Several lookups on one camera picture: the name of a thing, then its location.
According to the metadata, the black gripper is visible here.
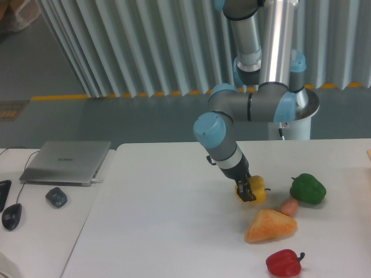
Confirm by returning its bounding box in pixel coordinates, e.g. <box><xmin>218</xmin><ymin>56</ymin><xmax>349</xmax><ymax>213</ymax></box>
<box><xmin>221</xmin><ymin>156</ymin><xmax>256</xmax><ymax>202</ymax></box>

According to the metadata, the yellow toy bell pepper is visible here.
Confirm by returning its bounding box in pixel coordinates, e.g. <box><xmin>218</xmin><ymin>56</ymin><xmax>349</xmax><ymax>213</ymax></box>
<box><xmin>235</xmin><ymin>175</ymin><xmax>270</xmax><ymax>203</ymax></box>

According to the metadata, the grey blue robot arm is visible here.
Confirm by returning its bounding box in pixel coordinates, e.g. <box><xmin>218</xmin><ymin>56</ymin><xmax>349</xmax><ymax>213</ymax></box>
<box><xmin>193</xmin><ymin>1</ymin><xmax>319</xmax><ymax>202</ymax></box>

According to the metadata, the green toy bell pepper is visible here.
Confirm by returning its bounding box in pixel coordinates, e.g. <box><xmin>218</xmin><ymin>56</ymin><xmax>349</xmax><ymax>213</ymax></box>
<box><xmin>289</xmin><ymin>173</ymin><xmax>327</xmax><ymax>205</ymax></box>

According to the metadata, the red toy bell pepper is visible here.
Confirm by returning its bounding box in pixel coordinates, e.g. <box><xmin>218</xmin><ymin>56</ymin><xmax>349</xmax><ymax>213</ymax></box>
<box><xmin>265</xmin><ymin>249</ymin><xmax>305</xmax><ymax>277</ymax></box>

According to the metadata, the wooden basket edge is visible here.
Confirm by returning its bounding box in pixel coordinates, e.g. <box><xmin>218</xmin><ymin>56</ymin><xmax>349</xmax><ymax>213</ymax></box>
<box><xmin>366</xmin><ymin>149</ymin><xmax>371</xmax><ymax>161</ymax></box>

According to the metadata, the orange toy bread wedge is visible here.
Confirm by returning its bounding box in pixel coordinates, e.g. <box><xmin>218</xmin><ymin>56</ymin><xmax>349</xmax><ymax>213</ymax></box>
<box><xmin>244</xmin><ymin>208</ymin><xmax>297</xmax><ymax>243</ymax></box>

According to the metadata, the pink toy egg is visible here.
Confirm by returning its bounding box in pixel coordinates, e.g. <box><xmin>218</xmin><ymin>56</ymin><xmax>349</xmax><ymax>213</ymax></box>
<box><xmin>280</xmin><ymin>198</ymin><xmax>299</xmax><ymax>217</ymax></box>

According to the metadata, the white folding partition screen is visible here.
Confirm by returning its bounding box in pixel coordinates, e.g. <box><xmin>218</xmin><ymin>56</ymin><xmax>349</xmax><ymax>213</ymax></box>
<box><xmin>38</xmin><ymin>1</ymin><xmax>370</xmax><ymax>98</ymax></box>

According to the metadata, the silver closed laptop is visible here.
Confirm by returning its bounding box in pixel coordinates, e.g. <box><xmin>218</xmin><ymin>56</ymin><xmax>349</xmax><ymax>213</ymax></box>
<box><xmin>19</xmin><ymin>141</ymin><xmax>111</xmax><ymax>186</ymax></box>

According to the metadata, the dark grey small mouse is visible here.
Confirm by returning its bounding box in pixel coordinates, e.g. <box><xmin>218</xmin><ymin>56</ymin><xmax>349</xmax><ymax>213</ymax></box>
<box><xmin>45</xmin><ymin>187</ymin><xmax>68</xmax><ymax>209</ymax></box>

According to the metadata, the black keyboard edge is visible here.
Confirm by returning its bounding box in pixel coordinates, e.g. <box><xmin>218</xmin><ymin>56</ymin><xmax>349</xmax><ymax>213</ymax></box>
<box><xmin>0</xmin><ymin>180</ymin><xmax>12</xmax><ymax>212</ymax></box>

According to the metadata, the white object at corner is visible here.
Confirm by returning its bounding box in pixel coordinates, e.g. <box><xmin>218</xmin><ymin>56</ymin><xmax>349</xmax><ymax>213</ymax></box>
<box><xmin>0</xmin><ymin>253</ymin><xmax>22</xmax><ymax>278</ymax></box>

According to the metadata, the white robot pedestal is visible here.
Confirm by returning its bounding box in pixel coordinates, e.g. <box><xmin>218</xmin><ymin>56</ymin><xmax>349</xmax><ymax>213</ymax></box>
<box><xmin>268</xmin><ymin>113</ymin><xmax>315</xmax><ymax>140</ymax></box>

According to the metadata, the black wired computer mouse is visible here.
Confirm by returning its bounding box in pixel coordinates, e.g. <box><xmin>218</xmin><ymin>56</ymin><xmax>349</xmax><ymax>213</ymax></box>
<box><xmin>1</xmin><ymin>203</ymin><xmax>23</xmax><ymax>231</ymax></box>

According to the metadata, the black mouse cable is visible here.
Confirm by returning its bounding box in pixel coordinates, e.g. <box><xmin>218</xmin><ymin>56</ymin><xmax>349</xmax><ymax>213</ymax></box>
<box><xmin>0</xmin><ymin>146</ymin><xmax>43</xmax><ymax>205</ymax></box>

